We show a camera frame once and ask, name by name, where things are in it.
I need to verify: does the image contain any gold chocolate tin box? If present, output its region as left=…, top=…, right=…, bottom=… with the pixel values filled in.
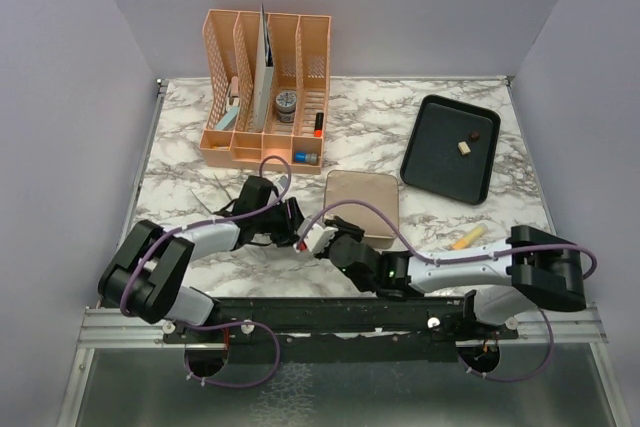
left=363, top=236, right=395, bottom=249

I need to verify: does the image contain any black plastic tray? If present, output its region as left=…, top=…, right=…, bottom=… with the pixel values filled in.
left=400, top=95, right=501, bottom=205

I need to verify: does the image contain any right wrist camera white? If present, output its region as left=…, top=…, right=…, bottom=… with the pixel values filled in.
left=293, top=219, right=338, bottom=255

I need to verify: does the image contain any rose gold tin lid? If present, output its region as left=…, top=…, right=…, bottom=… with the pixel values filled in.
left=324, top=170, right=399, bottom=240

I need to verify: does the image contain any small round patterned jar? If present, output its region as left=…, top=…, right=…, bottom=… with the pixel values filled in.
left=275, top=90, right=298, bottom=124

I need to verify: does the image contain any white upright booklet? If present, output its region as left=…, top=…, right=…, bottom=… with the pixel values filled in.
left=252, top=5, right=274, bottom=133

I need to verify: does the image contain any peach plastic desk organizer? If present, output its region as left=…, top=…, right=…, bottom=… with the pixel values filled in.
left=200, top=9, right=332, bottom=174

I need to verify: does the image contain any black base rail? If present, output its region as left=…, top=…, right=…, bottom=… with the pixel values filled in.
left=99, top=296, right=521, bottom=366

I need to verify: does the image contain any black orange marker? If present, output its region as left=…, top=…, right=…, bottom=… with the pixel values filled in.
left=313, top=112, right=324, bottom=138

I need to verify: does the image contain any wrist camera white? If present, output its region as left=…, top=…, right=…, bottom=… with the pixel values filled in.
left=293, top=219, right=338, bottom=255
left=274, top=175, right=291, bottom=194

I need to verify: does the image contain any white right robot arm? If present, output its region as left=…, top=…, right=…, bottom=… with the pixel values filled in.
left=314, top=226, right=586, bottom=338

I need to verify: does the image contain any tan stick on table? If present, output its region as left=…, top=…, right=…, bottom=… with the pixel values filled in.
left=451, top=223, right=488, bottom=250

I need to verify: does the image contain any pink stapler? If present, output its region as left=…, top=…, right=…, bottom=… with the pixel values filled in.
left=227, top=76, right=240, bottom=110

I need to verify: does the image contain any cream square chocolate piece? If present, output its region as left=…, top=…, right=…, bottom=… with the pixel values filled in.
left=458, top=141, right=471, bottom=156

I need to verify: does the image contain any blue grey small bottle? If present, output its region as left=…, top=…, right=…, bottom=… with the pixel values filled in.
left=293, top=152, right=319, bottom=165

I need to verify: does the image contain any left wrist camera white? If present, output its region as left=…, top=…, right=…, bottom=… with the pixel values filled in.
left=274, top=175, right=291, bottom=194

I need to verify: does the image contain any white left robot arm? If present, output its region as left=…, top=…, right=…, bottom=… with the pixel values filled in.
left=98, top=176, right=304, bottom=342

